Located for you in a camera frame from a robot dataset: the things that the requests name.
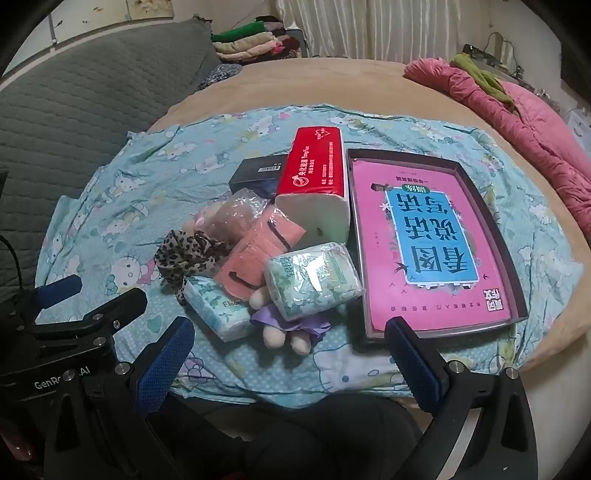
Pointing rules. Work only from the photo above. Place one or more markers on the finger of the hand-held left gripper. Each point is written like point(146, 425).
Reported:
point(60, 290)
point(117, 307)

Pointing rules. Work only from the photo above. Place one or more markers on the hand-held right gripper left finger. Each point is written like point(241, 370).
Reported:
point(166, 362)

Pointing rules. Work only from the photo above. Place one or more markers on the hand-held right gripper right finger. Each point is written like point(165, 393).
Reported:
point(413, 362)

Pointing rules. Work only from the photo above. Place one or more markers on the green floral tissue packet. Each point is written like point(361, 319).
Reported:
point(217, 309)
point(314, 281)

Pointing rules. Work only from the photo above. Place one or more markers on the leopard print scrunchie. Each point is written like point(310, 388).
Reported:
point(184, 258)

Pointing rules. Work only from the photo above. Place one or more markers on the plush bunny with purple ribbon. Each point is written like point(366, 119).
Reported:
point(273, 337)

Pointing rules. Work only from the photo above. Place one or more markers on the pink face mask packet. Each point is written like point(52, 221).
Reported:
point(258, 249)

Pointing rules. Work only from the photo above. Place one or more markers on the dark cardboard tray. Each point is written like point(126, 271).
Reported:
point(494, 240)

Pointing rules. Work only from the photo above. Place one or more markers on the blue cartoon printed blanket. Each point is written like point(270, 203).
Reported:
point(138, 184)

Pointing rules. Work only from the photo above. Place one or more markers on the pink book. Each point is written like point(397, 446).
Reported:
point(369, 230)

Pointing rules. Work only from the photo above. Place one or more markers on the plush toy in clear bag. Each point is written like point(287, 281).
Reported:
point(226, 217)

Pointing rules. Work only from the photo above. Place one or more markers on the grey quilted sofa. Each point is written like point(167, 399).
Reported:
point(69, 115)

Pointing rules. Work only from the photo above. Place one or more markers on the black cardboard box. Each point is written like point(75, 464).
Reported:
point(258, 170)

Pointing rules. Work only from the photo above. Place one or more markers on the red tissue pack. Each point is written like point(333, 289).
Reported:
point(309, 166)

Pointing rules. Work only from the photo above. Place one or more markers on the dark patterned cloth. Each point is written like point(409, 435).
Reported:
point(221, 74)

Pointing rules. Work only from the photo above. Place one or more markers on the pink quilt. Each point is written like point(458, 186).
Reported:
point(531, 120)

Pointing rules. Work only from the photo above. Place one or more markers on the stack of folded clothes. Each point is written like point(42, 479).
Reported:
point(249, 46)

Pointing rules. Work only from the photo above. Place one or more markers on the green garment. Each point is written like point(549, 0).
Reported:
point(485, 78)

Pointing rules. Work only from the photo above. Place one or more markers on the bed with beige sheet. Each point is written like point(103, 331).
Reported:
point(323, 83)

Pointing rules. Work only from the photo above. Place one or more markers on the cluttered desk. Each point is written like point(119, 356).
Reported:
point(494, 57)

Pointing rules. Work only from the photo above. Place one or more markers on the white curtain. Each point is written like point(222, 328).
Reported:
point(369, 27)

